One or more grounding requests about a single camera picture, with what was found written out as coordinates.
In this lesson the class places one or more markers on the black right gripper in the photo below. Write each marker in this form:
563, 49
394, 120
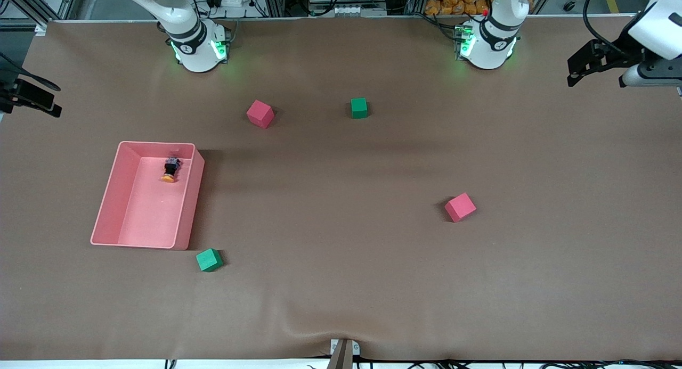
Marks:
11, 93

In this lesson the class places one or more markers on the black caster wheel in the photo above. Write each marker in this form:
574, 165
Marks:
570, 6

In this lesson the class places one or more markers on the aluminium frame post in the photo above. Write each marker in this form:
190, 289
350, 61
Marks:
273, 1
419, 0

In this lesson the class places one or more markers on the pink foam cube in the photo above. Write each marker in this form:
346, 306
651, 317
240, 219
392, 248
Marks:
260, 114
460, 207

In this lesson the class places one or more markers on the green foam cube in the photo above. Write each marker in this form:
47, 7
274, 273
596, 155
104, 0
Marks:
359, 108
209, 260

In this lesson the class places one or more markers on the pink plastic bin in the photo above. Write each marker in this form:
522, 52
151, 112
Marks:
149, 214

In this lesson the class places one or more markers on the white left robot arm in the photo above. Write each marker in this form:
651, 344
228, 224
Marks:
487, 52

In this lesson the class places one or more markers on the white terminal strip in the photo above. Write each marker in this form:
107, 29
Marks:
346, 10

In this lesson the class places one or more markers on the metal table bracket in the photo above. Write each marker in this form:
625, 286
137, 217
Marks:
344, 353

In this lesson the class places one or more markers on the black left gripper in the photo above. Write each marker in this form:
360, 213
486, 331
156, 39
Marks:
619, 53

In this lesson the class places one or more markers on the bag of orange items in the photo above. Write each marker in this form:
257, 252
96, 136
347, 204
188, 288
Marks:
453, 1

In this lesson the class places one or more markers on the brown table mat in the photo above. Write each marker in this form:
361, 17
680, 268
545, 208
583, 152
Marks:
341, 284

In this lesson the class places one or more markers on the orange capped black button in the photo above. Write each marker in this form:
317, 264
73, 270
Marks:
170, 169

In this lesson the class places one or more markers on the aluminium frame diagonal profile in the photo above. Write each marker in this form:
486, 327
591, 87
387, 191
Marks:
32, 7

